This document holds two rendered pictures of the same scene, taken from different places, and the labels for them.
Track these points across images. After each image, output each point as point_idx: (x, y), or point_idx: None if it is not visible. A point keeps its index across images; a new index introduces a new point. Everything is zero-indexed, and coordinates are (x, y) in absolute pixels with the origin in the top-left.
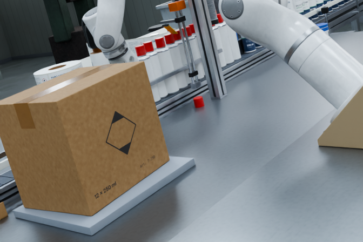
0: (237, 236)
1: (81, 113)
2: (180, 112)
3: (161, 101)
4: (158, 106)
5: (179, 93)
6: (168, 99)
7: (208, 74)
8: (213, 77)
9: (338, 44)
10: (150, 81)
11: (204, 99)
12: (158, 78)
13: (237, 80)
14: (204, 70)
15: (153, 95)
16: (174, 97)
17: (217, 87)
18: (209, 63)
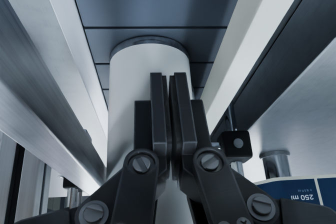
0: None
1: None
2: (41, 24)
3: (103, 65)
4: (59, 23)
5: (103, 110)
6: (91, 78)
7: (23, 177)
8: (3, 167)
9: (57, 188)
10: (80, 182)
11: (71, 96)
12: (86, 192)
13: (102, 147)
14: (31, 192)
15: (113, 90)
16: (87, 91)
17: (3, 133)
18: (0, 219)
